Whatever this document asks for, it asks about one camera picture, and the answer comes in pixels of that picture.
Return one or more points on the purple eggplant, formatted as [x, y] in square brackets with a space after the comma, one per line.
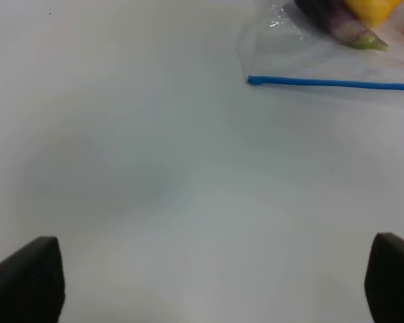
[335, 19]

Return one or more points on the yellow pear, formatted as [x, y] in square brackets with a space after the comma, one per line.
[372, 13]

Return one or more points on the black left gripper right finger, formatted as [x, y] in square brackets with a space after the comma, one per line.
[384, 280]

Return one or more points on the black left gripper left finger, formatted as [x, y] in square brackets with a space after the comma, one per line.
[32, 283]

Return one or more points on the clear zip bag blue seal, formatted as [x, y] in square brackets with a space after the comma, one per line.
[279, 46]

